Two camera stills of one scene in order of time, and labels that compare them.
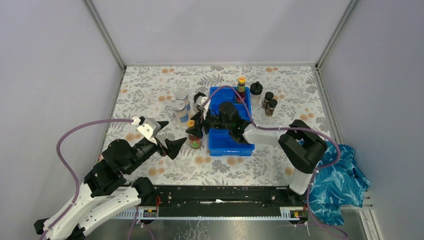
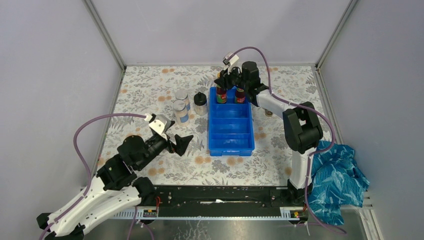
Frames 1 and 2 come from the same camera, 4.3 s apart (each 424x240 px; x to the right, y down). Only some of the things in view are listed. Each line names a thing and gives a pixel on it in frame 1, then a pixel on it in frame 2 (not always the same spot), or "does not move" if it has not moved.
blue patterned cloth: (337, 187) does not move
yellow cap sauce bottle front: (194, 142) -> (221, 94)
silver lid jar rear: (182, 94) does not move
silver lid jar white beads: (181, 113) does not move
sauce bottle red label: (241, 89) does not move
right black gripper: (197, 131) -> (224, 80)
